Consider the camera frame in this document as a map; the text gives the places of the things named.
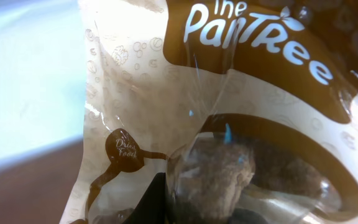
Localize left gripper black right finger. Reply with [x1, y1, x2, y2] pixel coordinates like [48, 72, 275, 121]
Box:
[228, 208, 269, 224]

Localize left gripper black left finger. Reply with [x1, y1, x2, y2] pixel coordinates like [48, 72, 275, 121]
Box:
[126, 172, 166, 224]

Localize Pantree mushroom pouch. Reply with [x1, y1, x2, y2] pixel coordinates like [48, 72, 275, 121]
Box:
[60, 0, 358, 223]

